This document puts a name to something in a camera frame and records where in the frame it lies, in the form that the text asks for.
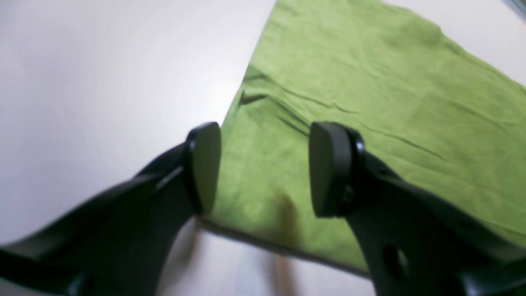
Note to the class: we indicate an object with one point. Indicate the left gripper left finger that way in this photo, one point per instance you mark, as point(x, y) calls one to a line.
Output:
point(117, 243)

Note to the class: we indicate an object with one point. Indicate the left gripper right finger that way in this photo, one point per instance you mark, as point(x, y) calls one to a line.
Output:
point(414, 242)

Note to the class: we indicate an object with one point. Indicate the green T-shirt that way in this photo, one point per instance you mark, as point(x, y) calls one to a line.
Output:
point(441, 118)

